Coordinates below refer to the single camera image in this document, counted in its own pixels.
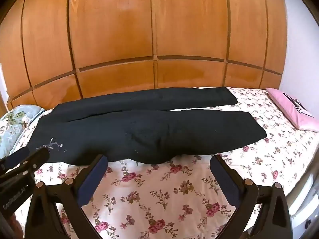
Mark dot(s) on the blue floral pillow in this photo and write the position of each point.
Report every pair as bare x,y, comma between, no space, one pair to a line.
15,127

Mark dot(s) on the floral bedsheet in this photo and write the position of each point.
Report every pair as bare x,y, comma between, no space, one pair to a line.
162,191

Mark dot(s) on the wooden wardrobe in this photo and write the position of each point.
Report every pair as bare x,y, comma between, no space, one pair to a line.
149,29

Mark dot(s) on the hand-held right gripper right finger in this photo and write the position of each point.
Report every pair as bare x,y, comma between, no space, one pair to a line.
224,179

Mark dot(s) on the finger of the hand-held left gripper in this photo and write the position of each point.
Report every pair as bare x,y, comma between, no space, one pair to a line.
37,159
17,156

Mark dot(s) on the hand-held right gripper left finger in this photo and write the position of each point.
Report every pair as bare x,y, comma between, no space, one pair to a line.
94,176

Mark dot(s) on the black pants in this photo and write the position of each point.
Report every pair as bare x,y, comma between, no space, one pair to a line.
149,129

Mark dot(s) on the white bed frame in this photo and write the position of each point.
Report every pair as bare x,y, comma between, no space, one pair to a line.
304,199

